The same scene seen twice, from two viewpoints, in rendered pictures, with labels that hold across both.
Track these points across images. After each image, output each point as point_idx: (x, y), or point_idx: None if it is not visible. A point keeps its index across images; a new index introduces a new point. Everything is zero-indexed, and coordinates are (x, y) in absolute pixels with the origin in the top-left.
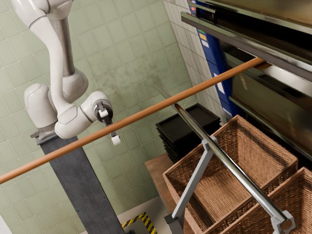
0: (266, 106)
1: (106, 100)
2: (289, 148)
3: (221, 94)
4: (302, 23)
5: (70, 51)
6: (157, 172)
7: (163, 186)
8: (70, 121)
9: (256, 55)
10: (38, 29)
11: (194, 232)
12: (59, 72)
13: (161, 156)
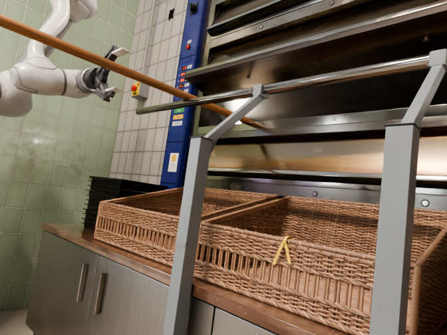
0: (243, 159)
1: None
2: None
3: (169, 175)
4: None
5: (46, 57)
6: (64, 228)
7: (76, 233)
8: (43, 68)
9: (319, 42)
10: None
11: (140, 254)
12: (55, 30)
13: (67, 224)
